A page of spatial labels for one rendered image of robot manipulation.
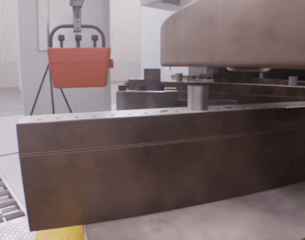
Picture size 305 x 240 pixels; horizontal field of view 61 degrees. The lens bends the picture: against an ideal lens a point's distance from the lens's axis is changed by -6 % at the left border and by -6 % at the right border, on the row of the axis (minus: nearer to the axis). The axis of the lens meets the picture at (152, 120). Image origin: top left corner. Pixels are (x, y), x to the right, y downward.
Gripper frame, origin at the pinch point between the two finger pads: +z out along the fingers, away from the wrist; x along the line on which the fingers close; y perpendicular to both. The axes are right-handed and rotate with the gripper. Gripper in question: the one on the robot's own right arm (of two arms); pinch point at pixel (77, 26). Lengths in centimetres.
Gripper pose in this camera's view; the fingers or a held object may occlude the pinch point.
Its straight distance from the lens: 101.3
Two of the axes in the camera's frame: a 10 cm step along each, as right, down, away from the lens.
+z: 0.0, 9.8, 1.9
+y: -9.5, 0.6, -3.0
